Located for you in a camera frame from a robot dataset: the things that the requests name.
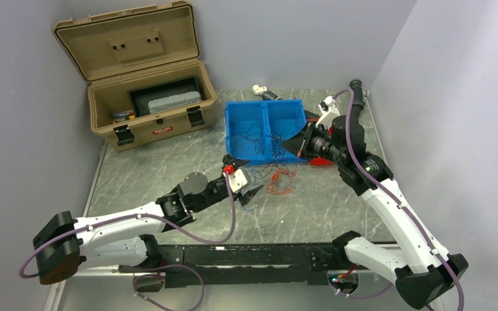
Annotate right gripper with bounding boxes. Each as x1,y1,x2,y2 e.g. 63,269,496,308
281,119,346,167

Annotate blue wire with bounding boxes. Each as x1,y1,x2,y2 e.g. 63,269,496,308
270,133,297,162

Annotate orange blue wires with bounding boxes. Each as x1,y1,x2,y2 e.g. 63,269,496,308
248,161,299,197

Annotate black wire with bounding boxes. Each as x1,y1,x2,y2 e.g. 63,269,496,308
231,118,267,156

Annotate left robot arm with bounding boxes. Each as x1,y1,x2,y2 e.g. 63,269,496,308
19,154,262,285

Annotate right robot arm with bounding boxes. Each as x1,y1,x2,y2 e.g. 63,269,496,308
282,115,469,310

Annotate red plastic bin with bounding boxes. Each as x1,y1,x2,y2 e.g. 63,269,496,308
309,157,334,166

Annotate blue double plastic bin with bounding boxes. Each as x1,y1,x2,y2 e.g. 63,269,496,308
224,99,307,165

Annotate white pipe fitting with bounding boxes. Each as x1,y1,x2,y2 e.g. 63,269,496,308
252,84,268,96

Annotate black tray in toolbox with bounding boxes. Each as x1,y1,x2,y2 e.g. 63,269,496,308
129,76,205,117

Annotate yellow black tool in toolbox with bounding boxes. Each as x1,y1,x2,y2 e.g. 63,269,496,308
112,110,136,123

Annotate tan plastic toolbox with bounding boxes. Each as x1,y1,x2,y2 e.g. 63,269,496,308
53,1,217,152

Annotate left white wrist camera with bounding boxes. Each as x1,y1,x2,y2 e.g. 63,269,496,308
223,165,252,193

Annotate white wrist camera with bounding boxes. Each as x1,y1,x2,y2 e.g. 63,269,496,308
316,96,340,129
223,165,252,193

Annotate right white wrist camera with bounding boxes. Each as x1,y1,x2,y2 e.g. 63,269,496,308
316,96,340,129

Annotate dark grey corrugated hose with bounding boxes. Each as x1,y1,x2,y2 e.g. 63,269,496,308
261,79,366,121

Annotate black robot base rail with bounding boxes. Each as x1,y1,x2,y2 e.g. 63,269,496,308
117,243,367,290

